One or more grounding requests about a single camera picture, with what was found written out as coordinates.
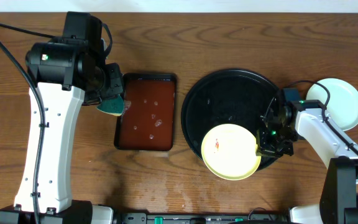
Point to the green yellow sponge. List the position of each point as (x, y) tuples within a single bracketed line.
[(113, 106)]

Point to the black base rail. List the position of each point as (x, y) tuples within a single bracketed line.
[(143, 218)]

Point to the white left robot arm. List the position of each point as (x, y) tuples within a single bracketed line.
[(64, 73)]

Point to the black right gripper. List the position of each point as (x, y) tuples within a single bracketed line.
[(264, 150)]

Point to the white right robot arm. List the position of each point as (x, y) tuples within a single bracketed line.
[(339, 153)]

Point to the yellow plate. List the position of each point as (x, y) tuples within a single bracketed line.
[(229, 152)]

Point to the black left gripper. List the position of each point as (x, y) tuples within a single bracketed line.
[(111, 90)]

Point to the rectangular tray of red water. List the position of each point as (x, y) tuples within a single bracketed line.
[(147, 122)]

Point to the light green plate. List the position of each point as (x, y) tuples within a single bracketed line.
[(343, 103)]

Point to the round black tray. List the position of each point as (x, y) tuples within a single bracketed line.
[(230, 96)]

